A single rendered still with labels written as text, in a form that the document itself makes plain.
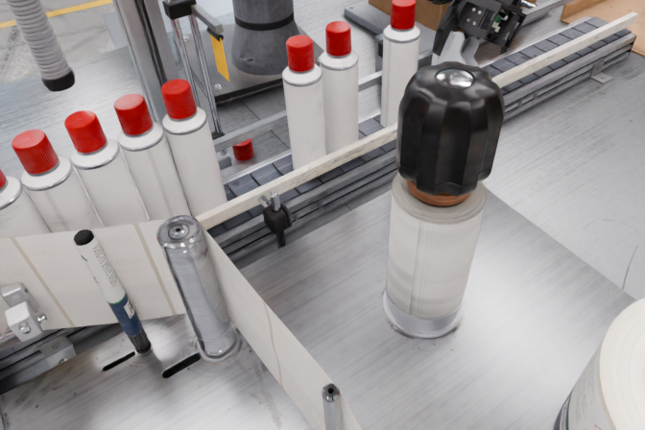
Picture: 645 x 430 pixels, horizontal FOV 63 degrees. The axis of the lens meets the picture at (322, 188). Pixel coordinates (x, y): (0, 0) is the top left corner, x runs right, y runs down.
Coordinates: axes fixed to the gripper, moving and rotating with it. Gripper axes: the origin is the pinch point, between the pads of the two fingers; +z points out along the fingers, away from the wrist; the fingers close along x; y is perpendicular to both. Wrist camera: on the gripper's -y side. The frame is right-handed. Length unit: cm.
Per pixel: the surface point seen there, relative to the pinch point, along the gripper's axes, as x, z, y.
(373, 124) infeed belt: -6.6, 10.2, -1.9
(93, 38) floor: 34, 88, -255
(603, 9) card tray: 58, -22, -10
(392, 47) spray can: -13.5, -2.9, 1.1
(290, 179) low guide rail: -25.1, 17.0, 4.6
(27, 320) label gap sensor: -58, 25, 16
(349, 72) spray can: -21.2, 1.2, 3.1
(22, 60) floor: 0, 108, -255
